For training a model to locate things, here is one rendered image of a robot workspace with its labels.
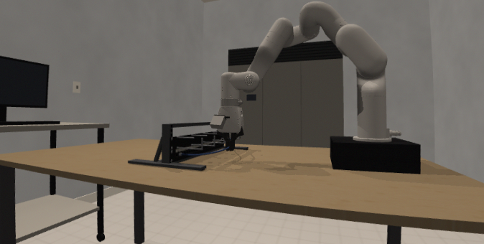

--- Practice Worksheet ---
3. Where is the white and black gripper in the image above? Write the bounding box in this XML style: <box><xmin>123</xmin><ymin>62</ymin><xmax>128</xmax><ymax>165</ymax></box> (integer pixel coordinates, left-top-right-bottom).
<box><xmin>217</xmin><ymin>106</ymin><xmax>244</xmax><ymax>151</ymax></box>

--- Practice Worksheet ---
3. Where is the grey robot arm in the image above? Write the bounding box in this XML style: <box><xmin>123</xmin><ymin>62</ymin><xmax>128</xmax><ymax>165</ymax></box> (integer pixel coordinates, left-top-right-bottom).
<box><xmin>220</xmin><ymin>1</ymin><xmax>401</xmax><ymax>142</ymax></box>

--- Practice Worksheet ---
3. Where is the black metal rack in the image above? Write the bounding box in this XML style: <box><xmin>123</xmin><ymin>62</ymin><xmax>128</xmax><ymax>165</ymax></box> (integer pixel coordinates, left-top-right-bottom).
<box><xmin>128</xmin><ymin>122</ymin><xmax>225</xmax><ymax>171</ymax></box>

